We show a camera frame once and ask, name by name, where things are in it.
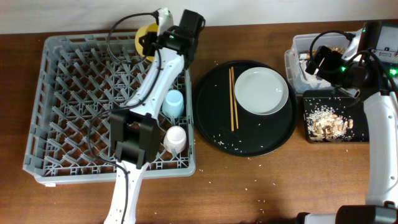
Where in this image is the black rectangular tray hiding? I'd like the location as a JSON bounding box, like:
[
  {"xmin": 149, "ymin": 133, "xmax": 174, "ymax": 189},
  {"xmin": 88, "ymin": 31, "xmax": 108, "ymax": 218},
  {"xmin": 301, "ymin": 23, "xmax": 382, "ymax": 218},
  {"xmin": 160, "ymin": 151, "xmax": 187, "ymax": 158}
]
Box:
[{"xmin": 302, "ymin": 90, "xmax": 369, "ymax": 143}]

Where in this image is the gold foil wrapper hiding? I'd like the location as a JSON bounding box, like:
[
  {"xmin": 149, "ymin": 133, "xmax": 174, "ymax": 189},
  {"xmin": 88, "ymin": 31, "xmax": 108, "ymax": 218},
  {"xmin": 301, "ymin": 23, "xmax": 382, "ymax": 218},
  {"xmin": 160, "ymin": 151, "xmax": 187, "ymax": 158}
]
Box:
[{"xmin": 298, "ymin": 47, "xmax": 346, "ymax": 60}]

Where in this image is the pink and white cup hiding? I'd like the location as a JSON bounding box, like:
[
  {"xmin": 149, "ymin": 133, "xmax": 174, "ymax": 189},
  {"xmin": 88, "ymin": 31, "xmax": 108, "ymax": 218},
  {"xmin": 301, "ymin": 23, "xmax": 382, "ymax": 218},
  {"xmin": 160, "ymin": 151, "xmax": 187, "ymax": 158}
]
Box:
[{"xmin": 163, "ymin": 126, "xmax": 187, "ymax": 154}]

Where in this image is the clear plastic waste bin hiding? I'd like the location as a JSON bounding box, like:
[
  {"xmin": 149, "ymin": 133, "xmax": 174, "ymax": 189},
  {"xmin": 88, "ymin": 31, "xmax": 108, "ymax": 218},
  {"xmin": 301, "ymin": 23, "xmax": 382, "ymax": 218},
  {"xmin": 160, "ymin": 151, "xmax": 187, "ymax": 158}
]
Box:
[{"xmin": 285, "ymin": 29, "xmax": 363, "ymax": 95}]

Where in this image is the grey plastic dishwasher rack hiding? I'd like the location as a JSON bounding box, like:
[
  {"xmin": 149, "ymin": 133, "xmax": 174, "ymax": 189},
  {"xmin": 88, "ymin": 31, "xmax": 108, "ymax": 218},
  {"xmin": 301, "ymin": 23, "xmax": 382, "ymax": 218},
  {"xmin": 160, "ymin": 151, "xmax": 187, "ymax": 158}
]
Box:
[{"xmin": 22, "ymin": 30, "xmax": 197, "ymax": 186}]

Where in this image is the crumpled white paper waste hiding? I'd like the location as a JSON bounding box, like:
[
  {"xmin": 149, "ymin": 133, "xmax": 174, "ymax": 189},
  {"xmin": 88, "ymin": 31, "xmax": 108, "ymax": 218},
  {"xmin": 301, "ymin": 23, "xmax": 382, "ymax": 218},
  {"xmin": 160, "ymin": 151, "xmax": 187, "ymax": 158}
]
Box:
[{"xmin": 300, "ymin": 60, "xmax": 330, "ymax": 90}]

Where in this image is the yellow plastic bowl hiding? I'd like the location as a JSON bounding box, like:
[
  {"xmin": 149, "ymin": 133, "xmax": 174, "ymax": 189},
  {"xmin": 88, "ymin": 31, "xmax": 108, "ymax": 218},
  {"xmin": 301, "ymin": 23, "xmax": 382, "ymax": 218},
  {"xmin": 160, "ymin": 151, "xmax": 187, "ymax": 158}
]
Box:
[{"xmin": 134, "ymin": 23, "xmax": 159, "ymax": 62}]

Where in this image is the white round plate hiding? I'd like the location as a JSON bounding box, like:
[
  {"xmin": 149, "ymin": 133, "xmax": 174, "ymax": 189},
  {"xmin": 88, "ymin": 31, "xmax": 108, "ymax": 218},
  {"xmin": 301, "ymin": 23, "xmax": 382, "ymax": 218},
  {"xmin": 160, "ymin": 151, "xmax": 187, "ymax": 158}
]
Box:
[{"xmin": 234, "ymin": 67, "xmax": 289, "ymax": 116}]

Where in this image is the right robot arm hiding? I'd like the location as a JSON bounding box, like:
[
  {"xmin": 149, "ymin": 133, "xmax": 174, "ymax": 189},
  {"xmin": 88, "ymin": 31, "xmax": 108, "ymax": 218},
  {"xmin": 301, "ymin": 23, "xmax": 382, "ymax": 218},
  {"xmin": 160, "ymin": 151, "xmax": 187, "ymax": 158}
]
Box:
[{"xmin": 285, "ymin": 21, "xmax": 397, "ymax": 223}]

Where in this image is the round black tray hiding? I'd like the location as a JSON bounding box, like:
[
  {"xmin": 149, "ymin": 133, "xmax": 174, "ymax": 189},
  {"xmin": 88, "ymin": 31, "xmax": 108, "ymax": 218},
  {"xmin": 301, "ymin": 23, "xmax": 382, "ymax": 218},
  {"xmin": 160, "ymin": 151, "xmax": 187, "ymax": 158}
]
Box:
[{"xmin": 193, "ymin": 60, "xmax": 299, "ymax": 157}]

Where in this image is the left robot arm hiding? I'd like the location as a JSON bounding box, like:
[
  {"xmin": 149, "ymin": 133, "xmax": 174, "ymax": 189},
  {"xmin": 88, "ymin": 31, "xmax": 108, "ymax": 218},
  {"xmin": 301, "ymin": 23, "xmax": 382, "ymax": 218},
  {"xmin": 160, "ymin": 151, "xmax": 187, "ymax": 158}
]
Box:
[{"xmin": 105, "ymin": 8, "xmax": 206, "ymax": 223}]

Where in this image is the pile of food scraps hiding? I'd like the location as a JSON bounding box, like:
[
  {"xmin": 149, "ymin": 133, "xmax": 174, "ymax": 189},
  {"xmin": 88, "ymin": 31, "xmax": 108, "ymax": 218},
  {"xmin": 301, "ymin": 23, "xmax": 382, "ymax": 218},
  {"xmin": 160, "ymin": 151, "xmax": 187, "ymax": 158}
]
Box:
[{"xmin": 304, "ymin": 106, "xmax": 354, "ymax": 142}]

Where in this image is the light blue plastic cup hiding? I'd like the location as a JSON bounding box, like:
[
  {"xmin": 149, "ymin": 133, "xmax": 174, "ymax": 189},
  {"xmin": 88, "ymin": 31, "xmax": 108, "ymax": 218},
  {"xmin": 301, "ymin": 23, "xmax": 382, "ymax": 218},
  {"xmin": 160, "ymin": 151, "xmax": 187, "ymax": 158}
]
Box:
[{"xmin": 162, "ymin": 90, "xmax": 184, "ymax": 118}]

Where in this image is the wooden chopstick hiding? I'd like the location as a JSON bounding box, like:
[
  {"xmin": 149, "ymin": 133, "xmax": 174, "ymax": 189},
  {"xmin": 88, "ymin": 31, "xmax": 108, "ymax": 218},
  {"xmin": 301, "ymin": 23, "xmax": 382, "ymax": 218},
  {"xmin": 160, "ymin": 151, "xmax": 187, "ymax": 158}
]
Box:
[
  {"xmin": 230, "ymin": 67, "xmax": 239, "ymax": 129},
  {"xmin": 229, "ymin": 69, "xmax": 234, "ymax": 132}
]

